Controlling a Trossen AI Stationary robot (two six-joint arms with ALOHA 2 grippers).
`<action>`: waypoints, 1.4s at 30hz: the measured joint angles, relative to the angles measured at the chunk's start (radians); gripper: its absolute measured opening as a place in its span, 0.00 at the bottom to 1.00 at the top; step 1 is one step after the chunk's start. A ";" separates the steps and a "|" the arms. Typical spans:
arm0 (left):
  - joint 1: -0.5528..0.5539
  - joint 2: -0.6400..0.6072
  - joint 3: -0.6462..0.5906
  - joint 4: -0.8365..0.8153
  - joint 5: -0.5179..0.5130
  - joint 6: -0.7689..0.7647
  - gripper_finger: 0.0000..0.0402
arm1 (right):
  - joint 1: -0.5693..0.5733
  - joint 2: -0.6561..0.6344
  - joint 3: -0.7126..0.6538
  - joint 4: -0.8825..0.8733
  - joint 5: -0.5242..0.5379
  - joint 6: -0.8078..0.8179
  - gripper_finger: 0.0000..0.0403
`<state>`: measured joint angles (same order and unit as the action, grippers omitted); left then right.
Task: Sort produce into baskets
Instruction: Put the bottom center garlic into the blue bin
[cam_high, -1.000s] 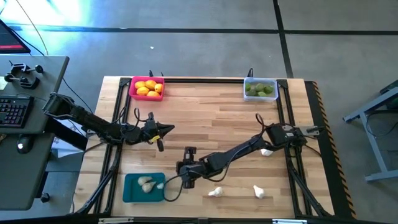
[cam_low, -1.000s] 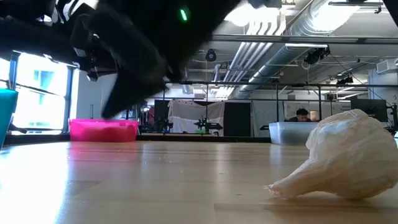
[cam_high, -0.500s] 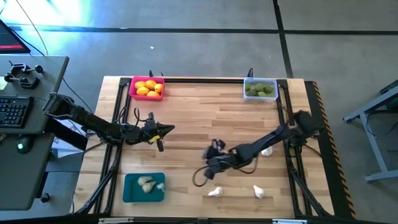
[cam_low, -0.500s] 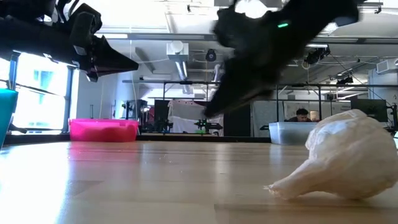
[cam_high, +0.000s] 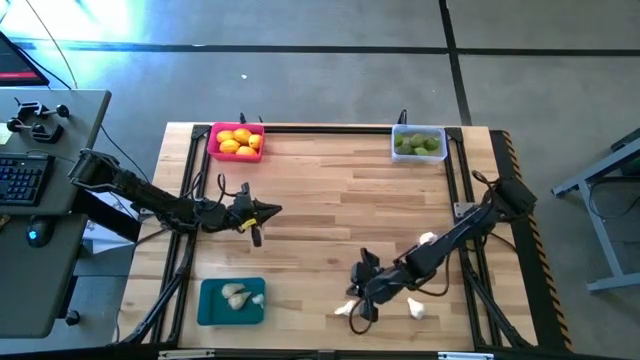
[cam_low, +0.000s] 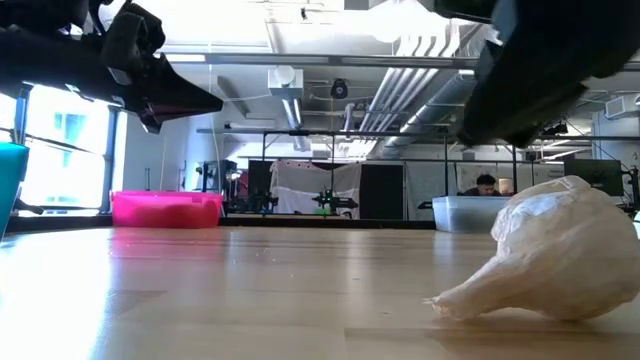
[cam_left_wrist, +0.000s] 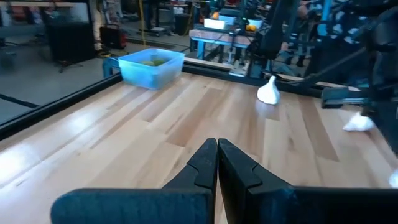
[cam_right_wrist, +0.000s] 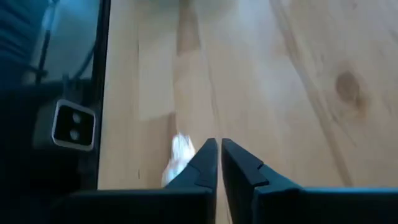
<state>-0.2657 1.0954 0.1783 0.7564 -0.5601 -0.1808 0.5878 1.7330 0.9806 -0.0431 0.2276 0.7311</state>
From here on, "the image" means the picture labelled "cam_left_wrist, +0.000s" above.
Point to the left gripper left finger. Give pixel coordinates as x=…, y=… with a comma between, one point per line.
x=140, y=207

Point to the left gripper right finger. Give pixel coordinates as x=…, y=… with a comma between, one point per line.
x=311, y=205

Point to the clear plastic bin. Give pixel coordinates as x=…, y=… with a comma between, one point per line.
x=149, y=77

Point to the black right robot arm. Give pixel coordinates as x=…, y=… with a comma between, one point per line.
x=384, y=46

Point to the black and red box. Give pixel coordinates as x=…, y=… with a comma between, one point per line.
x=112, y=37

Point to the small black tripod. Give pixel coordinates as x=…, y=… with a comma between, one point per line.
x=65, y=63

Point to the wooden-top workbench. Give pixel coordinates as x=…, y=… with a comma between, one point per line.
x=37, y=4

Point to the large black equipment box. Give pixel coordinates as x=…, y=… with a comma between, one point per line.
x=70, y=42

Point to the white background bin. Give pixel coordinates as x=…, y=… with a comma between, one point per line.
x=214, y=24
x=256, y=24

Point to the black background bin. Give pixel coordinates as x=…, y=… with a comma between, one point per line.
x=182, y=25

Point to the black C-clamp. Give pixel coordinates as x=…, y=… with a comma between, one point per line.
x=107, y=67

